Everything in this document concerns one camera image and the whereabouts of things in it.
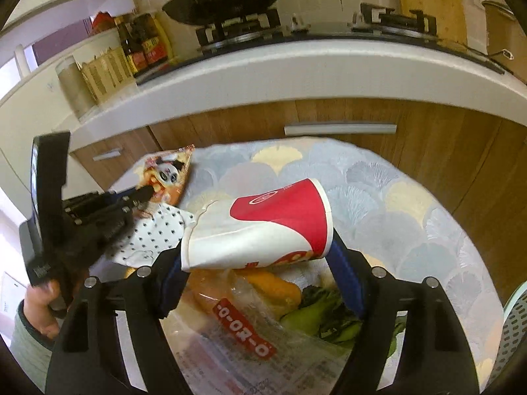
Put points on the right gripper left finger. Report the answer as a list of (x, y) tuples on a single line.
[(112, 340)]

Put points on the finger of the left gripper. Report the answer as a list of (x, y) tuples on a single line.
[(134, 197)]

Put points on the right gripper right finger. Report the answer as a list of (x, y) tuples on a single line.
[(435, 357)]

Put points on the orange panda snack packet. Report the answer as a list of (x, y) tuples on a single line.
[(167, 173)]

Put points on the clear plastic bag red label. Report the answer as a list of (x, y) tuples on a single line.
[(247, 337)]

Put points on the red white paper cup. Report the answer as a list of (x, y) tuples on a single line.
[(280, 227)]

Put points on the light green sleeve forearm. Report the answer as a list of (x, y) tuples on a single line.
[(31, 349)]

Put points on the light blue trash basket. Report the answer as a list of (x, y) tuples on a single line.
[(513, 331)]

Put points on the person left hand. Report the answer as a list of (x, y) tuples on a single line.
[(36, 308)]

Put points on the glass jar on counter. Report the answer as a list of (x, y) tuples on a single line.
[(76, 90)]

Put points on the green leafy vegetable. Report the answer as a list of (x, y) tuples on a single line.
[(322, 313)]

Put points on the yellow slotted basket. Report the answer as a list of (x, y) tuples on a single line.
[(107, 74)]

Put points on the orange carrot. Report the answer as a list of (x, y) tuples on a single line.
[(267, 285)]

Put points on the soy sauce bottle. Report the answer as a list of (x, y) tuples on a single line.
[(131, 48)]

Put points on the patterned round table cloth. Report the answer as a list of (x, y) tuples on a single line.
[(376, 209)]

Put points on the wooden base cabinets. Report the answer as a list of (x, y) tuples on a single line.
[(474, 163)]

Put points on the black gas stove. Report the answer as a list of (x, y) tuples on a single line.
[(371, 22)]

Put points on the brown slow cooker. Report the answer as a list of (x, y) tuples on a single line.
[(506, 39)]

